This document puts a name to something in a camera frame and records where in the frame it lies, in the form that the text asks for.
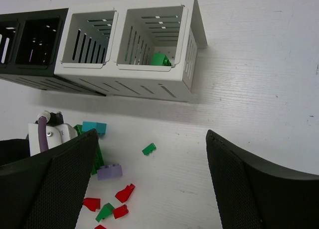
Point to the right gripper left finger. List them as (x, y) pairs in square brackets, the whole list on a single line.
[(46, 191)]

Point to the red lego slope right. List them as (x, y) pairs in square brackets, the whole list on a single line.
[(120, 211)]

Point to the red lego slope bottom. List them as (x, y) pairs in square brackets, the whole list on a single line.
[(100, 227)]

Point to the white double bin container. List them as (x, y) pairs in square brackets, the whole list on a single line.
[(108, 47)]

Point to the long green lego brick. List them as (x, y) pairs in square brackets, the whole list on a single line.
[(99, 162)]

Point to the green lego slope middle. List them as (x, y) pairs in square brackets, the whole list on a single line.
[(105, 211)]

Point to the cyan lego brick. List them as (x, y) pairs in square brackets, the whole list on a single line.
[(98, 126)]

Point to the green square lego brick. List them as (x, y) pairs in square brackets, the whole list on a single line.
[(78, 129)]

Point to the black double bin container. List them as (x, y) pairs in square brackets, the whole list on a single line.
[(29, 44)]

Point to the purple lego brick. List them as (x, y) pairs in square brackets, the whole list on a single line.
[(109, 172)]

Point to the red lego slope top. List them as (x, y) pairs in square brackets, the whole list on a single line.
[(124, 194)]

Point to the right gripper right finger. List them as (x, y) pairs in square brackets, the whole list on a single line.
[(254, 193)]

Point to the red lego slope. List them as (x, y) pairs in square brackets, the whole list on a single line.
[(120, 211), (100, 227), (124, 194), (93, 204)]

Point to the red lego slope left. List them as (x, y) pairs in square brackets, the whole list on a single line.
[(93, 204)]

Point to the small green lego right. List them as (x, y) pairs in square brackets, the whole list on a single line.
[(149, 149)]

